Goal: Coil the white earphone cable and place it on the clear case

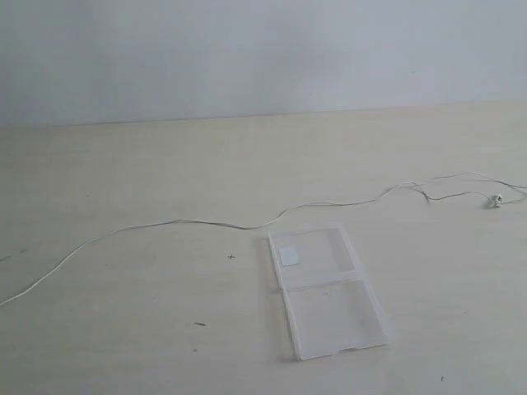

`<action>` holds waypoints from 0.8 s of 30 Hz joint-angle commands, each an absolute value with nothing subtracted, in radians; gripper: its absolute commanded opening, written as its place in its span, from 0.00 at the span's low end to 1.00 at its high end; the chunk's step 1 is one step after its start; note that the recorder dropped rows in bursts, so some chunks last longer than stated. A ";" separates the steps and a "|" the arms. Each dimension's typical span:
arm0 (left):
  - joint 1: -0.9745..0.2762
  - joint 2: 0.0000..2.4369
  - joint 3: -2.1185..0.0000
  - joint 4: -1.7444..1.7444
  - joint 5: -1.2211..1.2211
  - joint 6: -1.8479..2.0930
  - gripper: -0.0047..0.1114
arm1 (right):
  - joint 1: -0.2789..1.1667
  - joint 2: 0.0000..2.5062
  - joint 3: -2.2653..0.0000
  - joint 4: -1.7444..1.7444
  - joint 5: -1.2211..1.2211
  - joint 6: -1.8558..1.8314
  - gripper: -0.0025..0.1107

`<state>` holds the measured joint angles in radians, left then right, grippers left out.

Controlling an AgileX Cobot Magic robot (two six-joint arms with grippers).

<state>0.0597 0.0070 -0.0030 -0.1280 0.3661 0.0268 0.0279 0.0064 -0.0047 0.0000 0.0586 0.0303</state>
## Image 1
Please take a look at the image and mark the white wired earphones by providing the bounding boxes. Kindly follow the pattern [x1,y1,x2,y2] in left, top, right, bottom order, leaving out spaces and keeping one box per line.
[1,172,526,307]

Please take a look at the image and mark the clear plastic storage case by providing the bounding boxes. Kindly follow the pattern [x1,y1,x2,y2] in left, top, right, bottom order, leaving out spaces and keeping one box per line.
[268,225,394,360]

